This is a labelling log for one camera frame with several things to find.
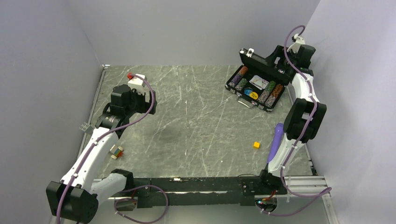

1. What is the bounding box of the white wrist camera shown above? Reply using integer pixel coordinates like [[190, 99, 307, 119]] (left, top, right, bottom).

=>
[[287, 34, 305, 54], [127, 72, 147, 95]]

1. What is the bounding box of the orange black chip row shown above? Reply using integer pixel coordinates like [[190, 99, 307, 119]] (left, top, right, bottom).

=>
[[271, 84, 284, 98]]

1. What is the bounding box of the grey lego brick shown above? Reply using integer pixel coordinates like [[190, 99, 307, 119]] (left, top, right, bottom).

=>
[[79, 122, 93, 134]]

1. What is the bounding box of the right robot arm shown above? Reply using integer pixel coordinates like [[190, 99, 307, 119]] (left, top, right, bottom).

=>
[[257, 44, 327, 194]]

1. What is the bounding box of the green purple chip row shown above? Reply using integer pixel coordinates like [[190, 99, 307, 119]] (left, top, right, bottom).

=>
[[258, 81, 276, 104]]

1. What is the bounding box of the black aluminium poker case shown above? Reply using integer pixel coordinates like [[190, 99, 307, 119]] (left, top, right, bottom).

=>
[[225, 45, 291, 112]]

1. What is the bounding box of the purple orange chip row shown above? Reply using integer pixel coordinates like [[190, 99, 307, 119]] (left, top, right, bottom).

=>
[[228, 66, 248, 87]]

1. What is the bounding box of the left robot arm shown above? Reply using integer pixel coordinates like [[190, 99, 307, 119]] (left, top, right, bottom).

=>
[[46, 84, 157, 224]]

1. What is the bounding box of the yellow round button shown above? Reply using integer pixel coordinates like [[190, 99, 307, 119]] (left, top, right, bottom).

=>
[[249, 92, 259, 100]]

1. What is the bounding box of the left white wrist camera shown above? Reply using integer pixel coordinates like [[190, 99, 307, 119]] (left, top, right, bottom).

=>
[[127, 72, 147, 95]]

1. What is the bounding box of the ace of spades card deck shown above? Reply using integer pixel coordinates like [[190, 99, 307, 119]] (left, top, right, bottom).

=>
[[249, 75, 269, 90]]

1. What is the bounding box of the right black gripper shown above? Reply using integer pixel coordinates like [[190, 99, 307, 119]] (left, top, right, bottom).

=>
[[265, 46, 298, 71]]

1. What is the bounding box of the blue round button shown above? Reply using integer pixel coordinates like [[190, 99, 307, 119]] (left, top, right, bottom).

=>
[[244, 88, 253, 96]]

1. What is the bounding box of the yellow cube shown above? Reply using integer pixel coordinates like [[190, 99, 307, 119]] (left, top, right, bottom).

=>
[[253, 142, 260, 149]]

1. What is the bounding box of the colourful wooden toy block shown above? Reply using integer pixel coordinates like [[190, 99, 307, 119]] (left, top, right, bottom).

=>
[[109, 145, 124, 160]]

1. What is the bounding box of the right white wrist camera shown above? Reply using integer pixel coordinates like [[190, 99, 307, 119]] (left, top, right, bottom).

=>
[[287, 34, 305, 54]]

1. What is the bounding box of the purple cylinder tool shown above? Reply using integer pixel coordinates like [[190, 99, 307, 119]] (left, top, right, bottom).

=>
[[267, 123, 284, 164]]

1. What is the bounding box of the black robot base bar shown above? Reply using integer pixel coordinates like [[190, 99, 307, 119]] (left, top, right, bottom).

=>
[[111, 175, 287, 208]]

